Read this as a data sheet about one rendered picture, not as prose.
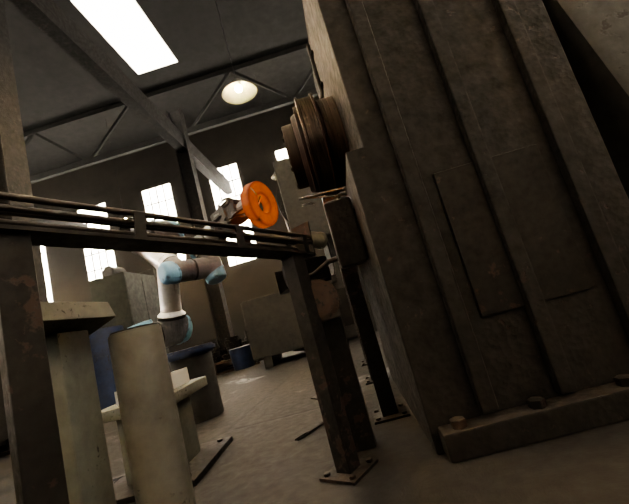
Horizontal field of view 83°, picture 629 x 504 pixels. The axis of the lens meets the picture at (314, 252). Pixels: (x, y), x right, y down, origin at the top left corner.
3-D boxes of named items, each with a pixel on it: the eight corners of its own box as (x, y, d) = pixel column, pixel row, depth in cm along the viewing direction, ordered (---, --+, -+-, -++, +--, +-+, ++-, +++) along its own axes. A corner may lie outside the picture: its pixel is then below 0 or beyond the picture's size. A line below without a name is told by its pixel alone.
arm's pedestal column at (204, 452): (81, 516, 119) (69, 435, 123) (146, 462, 158) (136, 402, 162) (195, 486, 117) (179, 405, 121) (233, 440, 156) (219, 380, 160)
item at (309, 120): (338, 212, 177) (314, 127, 185) (336, 180, 131) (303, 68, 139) (326, 215, 178) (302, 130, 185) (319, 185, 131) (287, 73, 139)
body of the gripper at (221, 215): (226, 195, 120) (204, 216, 125) (237, 216, 118) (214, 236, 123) (241, 198, 127) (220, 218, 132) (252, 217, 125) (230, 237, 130)
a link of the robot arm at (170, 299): (150, 347, 155) (138, 221, 151) (183, 338, 166) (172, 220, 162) (163, 353, 147) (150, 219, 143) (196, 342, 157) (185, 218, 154)
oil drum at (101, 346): (149, 395, 430) (135, 322, 444) (118, 410, 371) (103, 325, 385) (103, 407, 433) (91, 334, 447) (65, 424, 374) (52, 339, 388)
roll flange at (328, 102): (358, 206, 177) (332, 121, 184) (362, 172, 131) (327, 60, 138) (338, 212, 177) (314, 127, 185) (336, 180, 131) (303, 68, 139)
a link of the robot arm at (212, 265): (194, 289, 124) (183, 262, 127) (222, 284, 132) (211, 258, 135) (203, 278, 119) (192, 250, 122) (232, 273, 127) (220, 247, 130)
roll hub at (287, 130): (312, 194, 170) (297, 141, 175) (305, 173, 142) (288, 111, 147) (301, 197, 170) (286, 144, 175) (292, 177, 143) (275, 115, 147)
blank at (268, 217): (273, 235, 117) (265, 238, 118) (282, 203, 127) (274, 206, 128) (243, 202, 107) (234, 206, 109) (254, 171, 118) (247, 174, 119)
